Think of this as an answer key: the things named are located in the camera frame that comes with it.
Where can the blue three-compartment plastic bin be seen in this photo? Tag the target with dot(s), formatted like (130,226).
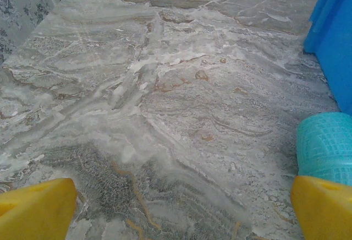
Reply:
(335,30)

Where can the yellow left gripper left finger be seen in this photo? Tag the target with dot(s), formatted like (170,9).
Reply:
(35,209)

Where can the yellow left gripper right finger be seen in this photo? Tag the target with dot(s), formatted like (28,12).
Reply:
(324,212)

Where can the teal cylindrical roll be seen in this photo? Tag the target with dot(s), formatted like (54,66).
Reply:
(324,146)

